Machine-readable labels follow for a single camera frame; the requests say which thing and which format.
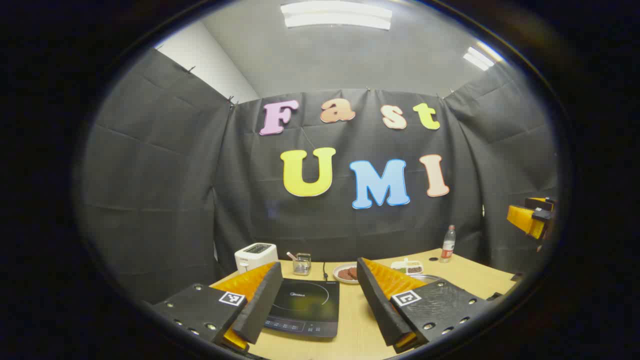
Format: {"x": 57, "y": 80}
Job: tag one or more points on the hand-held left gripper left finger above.
{"x": 260, "y": 310}

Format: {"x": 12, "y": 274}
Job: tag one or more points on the round white plate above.
{"x": 339, "y": 275}

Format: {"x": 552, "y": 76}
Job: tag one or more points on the small ceiling light panel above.
{"x": 479, "y": 57}

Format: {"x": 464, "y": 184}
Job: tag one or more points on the long ceiling light panel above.
{"x": 335, "y": 15}

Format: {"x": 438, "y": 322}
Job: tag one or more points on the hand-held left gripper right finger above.
{"x": 377, "y": 310}

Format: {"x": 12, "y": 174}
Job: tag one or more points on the black induction cooktop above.
{"x": 305, "y": 305}

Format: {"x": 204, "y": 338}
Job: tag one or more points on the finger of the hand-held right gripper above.
{"x": 525, "y": 220}
{"x": 542, "y": 204}

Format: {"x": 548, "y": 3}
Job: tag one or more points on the black backdrop cloth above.
{"x": 200, "y": 200}

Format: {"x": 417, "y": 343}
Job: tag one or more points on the pile of dark red beans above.
{"x": 414, "y": 270}

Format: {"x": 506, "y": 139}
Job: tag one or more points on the white divided dish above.
{"x": 400, "y": 264}

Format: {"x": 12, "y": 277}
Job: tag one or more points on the pink stick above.
{"x": 291, "y": 255}

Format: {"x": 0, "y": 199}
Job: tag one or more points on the water bottle with red label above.
{"x": 447, "y": 247}

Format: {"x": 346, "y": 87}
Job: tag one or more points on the white toaster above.
{"x": 252, "y": 256}

